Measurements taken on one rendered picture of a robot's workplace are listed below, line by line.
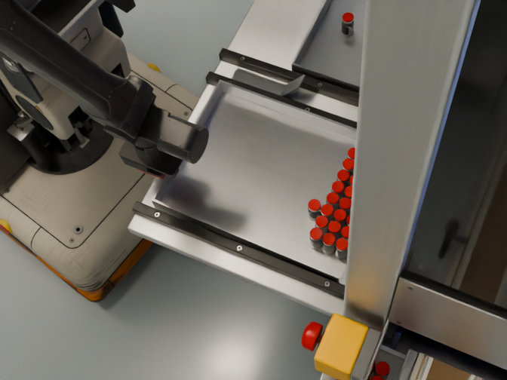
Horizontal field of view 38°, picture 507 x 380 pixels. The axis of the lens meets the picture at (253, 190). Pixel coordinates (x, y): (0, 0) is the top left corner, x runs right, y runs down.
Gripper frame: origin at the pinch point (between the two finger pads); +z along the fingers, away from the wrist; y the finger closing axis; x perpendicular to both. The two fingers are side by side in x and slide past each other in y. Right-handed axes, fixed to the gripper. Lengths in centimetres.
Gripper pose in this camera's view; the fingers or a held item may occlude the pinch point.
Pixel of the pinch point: (164, 173)
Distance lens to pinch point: 129.8
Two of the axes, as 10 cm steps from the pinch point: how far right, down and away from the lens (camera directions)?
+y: 9.0, 3.5, -2.4
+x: 4.2, -8.4, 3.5
